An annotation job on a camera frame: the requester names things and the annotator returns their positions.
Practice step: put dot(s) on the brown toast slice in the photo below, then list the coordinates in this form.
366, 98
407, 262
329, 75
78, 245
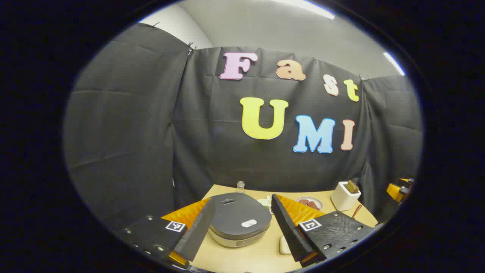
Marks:
351, 186

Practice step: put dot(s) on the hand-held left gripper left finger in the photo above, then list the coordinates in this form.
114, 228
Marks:
197, 233

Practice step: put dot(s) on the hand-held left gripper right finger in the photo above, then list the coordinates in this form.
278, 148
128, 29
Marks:
290, 231

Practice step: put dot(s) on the white divided dish with beans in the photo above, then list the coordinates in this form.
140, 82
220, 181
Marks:
264, 203

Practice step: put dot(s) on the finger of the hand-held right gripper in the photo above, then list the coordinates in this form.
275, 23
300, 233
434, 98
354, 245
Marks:
394, 192

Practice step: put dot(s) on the grey and cream rice cooker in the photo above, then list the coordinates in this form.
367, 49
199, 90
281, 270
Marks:
235, 212

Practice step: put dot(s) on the small clear glass bottle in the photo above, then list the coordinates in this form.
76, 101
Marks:
240, 187

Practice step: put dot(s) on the white rice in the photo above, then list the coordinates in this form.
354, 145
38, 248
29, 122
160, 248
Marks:
284, 245

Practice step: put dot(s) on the white toaster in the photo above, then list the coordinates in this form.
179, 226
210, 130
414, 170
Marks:
343, 199

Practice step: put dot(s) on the black backdrop cloth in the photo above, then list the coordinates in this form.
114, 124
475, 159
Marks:
151, 132

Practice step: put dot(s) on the brown wooden spoon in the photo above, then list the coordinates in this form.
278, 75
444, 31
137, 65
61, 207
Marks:
356, 211

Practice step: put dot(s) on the round white plate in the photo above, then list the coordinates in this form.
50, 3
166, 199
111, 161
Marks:
320, 204

